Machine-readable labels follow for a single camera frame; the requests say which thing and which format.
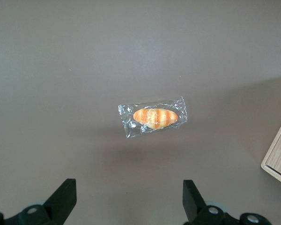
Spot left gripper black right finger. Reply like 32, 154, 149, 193
182, 180, 272, 225

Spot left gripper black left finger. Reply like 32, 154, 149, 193
0, 178, 77, 225

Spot wooden drawer cabinet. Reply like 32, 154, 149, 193
260, 108, 281, 189

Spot bread roll in clear wrapper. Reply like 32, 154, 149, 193
118, 96, 188, 141

